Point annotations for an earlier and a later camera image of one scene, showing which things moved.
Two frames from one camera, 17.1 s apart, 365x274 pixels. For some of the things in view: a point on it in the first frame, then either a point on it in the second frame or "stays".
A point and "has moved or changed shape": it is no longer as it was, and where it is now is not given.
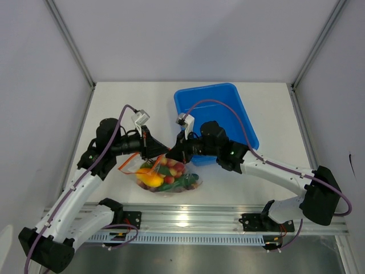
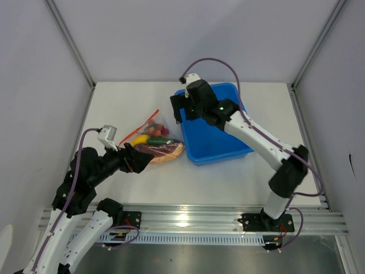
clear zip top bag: [162, 176] has moved or changed shape
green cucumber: [179, 182] has moved or changed shape
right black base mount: [262, 222] stays
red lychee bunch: [176, 169] -> [158, 131]
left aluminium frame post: [66, 31] stays
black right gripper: [180, 152] -> [179, 102]
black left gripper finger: [154, 145] -> [128, 148]
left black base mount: [121, 217] stays
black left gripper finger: [152, 152] -> [140, 161]
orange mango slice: [149, 177] has moved or changed shape
